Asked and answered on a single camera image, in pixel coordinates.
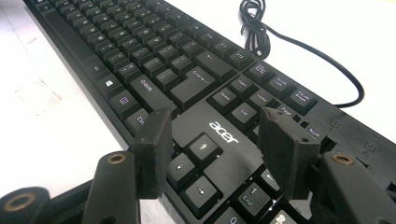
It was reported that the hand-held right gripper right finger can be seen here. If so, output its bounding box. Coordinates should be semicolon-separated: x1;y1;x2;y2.
257;106;321;202

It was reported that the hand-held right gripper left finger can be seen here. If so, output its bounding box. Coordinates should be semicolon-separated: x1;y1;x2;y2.
128;106;175;201

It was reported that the black computer keyboard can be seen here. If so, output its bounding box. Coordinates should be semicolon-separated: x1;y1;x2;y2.
22;0;396;224

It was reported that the black keyboard cable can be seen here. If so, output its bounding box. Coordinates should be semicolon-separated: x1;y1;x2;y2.
238;0;365;109

